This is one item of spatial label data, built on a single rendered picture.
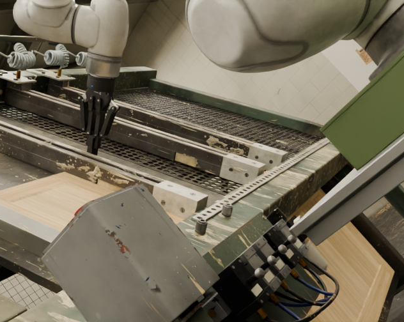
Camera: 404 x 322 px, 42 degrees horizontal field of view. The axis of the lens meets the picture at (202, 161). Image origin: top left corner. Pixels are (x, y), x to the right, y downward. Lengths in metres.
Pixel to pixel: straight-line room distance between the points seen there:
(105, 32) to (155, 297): 0.89
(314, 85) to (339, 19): 6.13
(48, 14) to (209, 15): 0.80
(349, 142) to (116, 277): 0.36
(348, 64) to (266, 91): 2.18
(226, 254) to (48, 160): 0.62
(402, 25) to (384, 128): 0.15
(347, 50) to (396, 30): 4.35
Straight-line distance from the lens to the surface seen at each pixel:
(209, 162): 1.70
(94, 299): 0.67
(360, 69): 5.13
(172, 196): 1.29
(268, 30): 0.63
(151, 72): 3.07
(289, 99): 7.01
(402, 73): 0.72
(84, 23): 1.39
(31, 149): 1.54
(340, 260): 2.17
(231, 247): 1.14
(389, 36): 0.80
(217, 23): 0.65
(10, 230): 1.12
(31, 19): 1.43
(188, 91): 2.93
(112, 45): 1.38
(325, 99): 6.82
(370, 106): 0.73
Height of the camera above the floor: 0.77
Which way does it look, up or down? 10 degrees up
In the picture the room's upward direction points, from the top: 40 degrees counter-clockwise
